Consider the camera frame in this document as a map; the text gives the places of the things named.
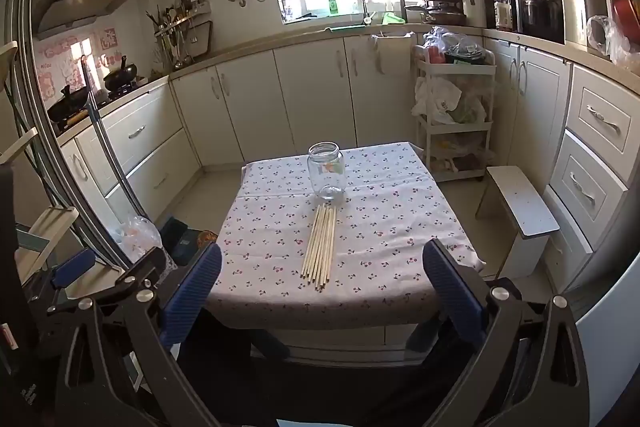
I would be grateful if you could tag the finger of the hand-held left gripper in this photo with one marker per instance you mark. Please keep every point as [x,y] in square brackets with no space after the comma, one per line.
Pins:
[75,264]
[145,264]

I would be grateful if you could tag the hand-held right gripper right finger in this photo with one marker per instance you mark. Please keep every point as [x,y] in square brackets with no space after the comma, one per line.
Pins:
[452,289]

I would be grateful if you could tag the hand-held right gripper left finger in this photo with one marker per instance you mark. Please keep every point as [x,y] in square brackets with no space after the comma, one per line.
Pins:
[192,289]

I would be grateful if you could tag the pile of wooden chopsticks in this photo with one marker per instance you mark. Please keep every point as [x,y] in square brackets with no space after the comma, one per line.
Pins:
[320,247]

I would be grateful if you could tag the clear glass jar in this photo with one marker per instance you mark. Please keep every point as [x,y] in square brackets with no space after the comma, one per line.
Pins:
[325,177]

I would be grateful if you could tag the clear bag with orange contents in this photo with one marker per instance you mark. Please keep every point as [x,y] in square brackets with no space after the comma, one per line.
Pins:
[135,234]

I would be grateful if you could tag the dark blue box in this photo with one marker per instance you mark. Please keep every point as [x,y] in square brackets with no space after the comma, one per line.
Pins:
[180,237]

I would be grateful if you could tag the cream wooden rack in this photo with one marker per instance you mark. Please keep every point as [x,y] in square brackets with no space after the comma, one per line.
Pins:
[50,227]

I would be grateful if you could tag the cherry print tablecloth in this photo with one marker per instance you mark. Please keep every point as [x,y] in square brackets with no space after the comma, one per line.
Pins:
[380,237]

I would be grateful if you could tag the white stool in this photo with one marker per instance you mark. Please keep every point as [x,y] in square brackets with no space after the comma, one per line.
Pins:
[525,207]

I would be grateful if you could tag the black wok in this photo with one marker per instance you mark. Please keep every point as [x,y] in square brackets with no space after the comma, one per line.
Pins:
[120,79]
[67,107]

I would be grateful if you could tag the dark cloth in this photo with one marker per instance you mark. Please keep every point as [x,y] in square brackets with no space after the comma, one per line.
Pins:
[325,392]

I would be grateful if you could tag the gas stove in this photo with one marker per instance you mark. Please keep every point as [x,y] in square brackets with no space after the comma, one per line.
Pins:
[115,94]

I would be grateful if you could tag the green vegetable bag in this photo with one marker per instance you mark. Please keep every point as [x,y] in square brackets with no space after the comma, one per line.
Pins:
[472,113]

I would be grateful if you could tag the white plastic bag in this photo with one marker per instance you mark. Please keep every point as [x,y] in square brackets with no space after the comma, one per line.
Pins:
[440,99]

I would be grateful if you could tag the white rolling cart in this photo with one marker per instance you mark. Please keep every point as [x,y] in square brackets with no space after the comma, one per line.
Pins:
[465,68]

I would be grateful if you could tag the cream base cabinets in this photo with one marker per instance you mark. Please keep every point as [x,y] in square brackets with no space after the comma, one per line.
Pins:
[310,97]

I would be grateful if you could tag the white hanging bag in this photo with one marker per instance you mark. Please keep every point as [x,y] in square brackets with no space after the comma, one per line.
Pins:
[390,54]

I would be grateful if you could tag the crumpled clear plastic bag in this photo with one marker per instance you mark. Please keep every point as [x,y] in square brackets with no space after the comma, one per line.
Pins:
[450,39]

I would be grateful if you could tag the grey cooking pot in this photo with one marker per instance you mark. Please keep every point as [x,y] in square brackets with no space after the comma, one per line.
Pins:
[442,14]

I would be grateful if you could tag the green cloth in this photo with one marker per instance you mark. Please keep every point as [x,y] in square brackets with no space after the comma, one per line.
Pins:
[395,19]

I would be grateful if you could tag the white jug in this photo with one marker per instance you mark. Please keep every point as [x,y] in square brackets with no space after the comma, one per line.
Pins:
[474,9]

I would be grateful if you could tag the dark sauce bottle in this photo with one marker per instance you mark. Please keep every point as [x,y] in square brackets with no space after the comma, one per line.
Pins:
[503,12]

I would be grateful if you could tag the black kettle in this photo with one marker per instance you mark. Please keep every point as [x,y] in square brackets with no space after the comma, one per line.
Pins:
[542,14]

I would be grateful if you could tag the curved steel faucet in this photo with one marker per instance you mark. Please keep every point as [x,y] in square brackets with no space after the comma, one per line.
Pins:
[363,2]

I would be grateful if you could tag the white electric pot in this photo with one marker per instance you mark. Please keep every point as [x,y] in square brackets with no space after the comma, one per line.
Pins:
[575,14]

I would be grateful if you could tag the green dish soap bottle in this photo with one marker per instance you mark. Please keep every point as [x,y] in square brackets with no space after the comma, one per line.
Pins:
[333,5]

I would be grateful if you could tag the red pan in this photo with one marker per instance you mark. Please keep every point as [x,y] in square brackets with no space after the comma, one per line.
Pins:
[627,14]

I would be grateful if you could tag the grey sliding door frame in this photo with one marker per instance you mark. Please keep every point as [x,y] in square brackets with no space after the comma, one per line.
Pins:
[50,147]

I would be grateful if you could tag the pink wall stickers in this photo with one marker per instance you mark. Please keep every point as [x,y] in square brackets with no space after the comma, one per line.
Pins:
[55,52]

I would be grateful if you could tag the wall utensil rack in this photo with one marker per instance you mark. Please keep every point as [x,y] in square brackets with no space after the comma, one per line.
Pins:
[180,19]

